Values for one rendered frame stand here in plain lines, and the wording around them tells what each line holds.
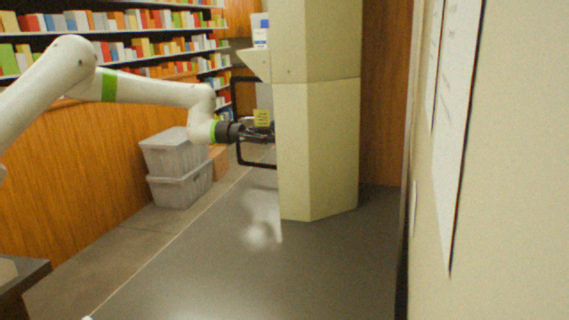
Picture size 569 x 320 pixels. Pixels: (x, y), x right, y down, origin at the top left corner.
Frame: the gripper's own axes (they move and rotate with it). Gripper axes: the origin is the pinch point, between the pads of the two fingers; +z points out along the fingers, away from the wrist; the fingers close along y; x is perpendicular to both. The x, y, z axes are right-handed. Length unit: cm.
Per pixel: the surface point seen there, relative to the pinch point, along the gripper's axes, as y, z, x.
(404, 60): 21, 40, -24
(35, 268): -60, -58, 27
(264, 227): -22.1, -0.7, 26.0
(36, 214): 37, -192, 77
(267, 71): -15.5, 0.7, -24.8
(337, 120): -7.6, 21.2, -8.4
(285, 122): -15.5, 6.1, -9.1
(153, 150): 138, -170, 63
